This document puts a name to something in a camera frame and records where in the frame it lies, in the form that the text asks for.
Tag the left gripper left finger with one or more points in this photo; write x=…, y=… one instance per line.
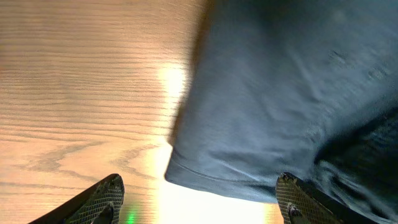
x=99, y=204

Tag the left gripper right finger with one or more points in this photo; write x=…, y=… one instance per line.
x=301, y=203

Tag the navy blue shorts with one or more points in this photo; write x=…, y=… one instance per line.
x=305, y=87

